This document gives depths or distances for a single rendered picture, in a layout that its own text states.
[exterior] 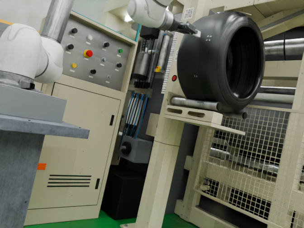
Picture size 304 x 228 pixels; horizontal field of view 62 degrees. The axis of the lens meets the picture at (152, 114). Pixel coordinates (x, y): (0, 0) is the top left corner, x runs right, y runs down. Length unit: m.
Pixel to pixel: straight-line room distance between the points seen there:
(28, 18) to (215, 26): 9.88
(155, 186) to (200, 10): 1.20
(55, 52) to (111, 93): 0.56
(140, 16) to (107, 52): 0.73
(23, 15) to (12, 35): 9.82
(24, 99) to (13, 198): 0.40
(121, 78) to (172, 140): 0.57
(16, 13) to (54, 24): 9.66
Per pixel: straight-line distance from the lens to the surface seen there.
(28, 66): 1.16
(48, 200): 1.72
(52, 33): 1.38
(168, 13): 1.20
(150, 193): 1.75
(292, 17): 1.92
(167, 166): 1.71
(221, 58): 1.36
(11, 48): 1.16
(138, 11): 1.10
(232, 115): 1.64
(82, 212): 1.87
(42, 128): 1.01
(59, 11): 1.42
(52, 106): 1.15
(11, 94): 1.08
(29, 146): 1.15
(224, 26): 1.42
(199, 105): 1.44
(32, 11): 11.03
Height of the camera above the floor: 0.74
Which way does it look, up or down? 2 degrees up
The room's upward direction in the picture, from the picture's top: 13 degrees clockwise
